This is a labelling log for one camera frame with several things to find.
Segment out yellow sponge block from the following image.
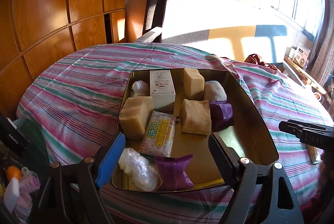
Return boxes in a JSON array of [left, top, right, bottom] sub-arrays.
[[183, 68, 205, 101], [180, 98, 212, 136], [119, 95, 154, 140]]

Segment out black flask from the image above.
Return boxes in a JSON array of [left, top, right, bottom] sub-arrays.
[[0, 111, 30, 157]]

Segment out gold tin box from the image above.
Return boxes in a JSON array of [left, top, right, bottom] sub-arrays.
[[111, 68, 280, 192]]

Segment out pale cloth bundle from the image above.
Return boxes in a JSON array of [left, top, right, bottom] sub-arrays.
[[203, 80, 228, 103]]

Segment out white plastic bottle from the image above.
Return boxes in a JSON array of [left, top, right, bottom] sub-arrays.
[[4, 177, 21, 214]]

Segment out reddish brown cloth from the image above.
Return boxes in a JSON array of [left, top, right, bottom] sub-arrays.
[[244, 53, 284, 73]]

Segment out dark rolled mat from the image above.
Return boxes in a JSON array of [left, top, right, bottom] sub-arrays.
[[142, 0, 169, 37]]

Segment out striped pink green bed sheet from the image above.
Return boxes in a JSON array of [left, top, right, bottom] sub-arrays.
[[15, 42, 334, 224]]

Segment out pink hair rollers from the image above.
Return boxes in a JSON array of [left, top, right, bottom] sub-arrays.
[[20, 166, 41, 191]]

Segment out small plastic ball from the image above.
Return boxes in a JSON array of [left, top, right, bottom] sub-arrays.
[[131, 80, 150, 98]]

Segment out white carton box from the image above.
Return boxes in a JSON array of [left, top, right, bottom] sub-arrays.
[[149, 70, 176, 112]]

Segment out wooden shelf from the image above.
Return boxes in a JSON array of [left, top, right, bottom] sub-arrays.
[[283, 55, 327, 96]]

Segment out wooden wardrobe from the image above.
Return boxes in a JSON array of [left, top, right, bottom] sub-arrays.
[[0, 0, 129, 121]]

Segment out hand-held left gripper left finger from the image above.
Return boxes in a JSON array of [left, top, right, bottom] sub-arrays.
[[36, 132, 126, 224]]

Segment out purple snack packet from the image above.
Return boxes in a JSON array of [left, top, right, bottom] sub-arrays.
[[154, 153, 195, 191], [210, 100, 234, 132]]

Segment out teal plastic basin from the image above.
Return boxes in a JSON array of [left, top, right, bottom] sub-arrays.
[[13, 119, 51, 167]]

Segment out small orange ball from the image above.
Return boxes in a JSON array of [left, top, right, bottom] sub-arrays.
[[6, 165, 24, 180]]

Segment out striped brown curtain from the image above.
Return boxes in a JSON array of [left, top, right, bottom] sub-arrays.
[[310, 0, 334, 85]]

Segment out large plastic bundle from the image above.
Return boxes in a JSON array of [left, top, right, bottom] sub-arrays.
[[118, 147, 160, 191]]

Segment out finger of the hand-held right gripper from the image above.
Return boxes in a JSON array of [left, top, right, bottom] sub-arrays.
[[278, 121, 305, 139], [286, 119, 334, 134]]

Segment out white labelled box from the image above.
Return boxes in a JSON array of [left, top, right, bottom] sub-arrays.
[[292, 43, 311, 68]]

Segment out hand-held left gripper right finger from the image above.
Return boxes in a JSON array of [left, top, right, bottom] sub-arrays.
[[208, 132, 305, 224]]

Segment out cracker packet with green label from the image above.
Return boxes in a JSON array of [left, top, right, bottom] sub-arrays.
[[139, 110, 177, 158]]

